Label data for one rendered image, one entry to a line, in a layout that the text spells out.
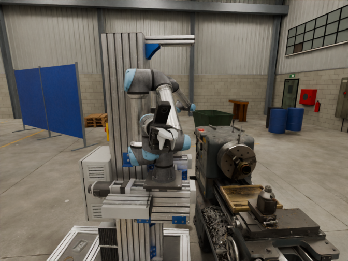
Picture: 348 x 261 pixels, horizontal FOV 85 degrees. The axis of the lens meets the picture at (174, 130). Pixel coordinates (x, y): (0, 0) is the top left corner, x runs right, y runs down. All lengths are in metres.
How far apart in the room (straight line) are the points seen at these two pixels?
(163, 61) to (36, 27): 6.68
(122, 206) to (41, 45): 12.23
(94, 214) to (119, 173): 0.36
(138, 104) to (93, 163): 0.57
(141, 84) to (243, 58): 11.82
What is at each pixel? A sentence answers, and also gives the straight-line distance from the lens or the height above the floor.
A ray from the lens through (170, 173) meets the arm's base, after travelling 1.18.
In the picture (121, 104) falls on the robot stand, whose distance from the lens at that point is 1.29.
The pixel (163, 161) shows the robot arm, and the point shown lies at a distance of 1.13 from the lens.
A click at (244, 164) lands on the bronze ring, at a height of 1.11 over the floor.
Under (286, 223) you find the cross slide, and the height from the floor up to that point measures 0.97.
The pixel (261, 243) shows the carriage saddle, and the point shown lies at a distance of 1.27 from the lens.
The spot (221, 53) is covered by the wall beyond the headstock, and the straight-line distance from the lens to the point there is 12.26.
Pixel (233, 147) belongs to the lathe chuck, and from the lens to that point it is 1.69.
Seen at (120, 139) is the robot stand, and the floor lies 1.37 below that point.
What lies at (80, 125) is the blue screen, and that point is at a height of 0.65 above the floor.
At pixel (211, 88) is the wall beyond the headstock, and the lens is 11.89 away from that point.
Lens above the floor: 1.72
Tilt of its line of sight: 13 degrees down
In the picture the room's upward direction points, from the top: straight up
